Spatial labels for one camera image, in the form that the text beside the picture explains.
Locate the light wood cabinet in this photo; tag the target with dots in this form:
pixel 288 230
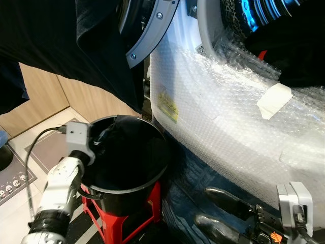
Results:
pixel 45 96

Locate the grey washer door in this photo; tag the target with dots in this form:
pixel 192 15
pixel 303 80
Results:
pixel 152 35

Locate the small red tab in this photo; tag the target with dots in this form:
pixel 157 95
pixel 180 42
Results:
pixel 262 55

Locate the white tape piece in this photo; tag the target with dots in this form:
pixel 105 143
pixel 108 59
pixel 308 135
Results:
pixel 274 100

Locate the dark blue floor cloth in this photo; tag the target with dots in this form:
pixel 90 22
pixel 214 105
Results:
pixel 188 178

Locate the blue and black round object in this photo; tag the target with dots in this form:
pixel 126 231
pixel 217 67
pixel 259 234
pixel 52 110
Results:
pixel 3 138

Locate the black hanging garment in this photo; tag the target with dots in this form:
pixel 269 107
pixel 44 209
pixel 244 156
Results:
pixel 61 35

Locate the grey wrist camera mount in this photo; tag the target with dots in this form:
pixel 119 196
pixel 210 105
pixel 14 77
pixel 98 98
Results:
pixel 78 136
pixel 297 203

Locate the black striped floor mat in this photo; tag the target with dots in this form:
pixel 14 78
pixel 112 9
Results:
pixel 81 229

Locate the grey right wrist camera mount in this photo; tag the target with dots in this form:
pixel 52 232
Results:
pixel 297 203

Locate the grey patterned floor mat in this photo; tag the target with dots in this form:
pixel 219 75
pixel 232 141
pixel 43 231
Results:
pixel 15 178
pixel 48 152

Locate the black plastic bucket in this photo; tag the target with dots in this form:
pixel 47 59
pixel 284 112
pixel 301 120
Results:
pixel 132 168

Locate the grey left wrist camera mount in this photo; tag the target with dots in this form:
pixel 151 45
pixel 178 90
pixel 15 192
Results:
pixel 78 136

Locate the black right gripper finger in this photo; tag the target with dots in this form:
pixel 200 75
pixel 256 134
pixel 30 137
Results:
pixel 218 230
pixel 228 199

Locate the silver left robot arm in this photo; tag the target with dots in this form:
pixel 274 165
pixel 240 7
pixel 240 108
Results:
pixel 58 188

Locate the red plastic stool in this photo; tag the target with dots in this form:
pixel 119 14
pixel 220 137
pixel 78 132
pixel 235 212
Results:
pixel 114 226

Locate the bubble-wrapped white washing machine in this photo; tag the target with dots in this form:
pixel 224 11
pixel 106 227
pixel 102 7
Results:
pixel 228 132

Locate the yellow warning label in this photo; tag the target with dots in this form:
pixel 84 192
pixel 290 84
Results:
pixel 167 107

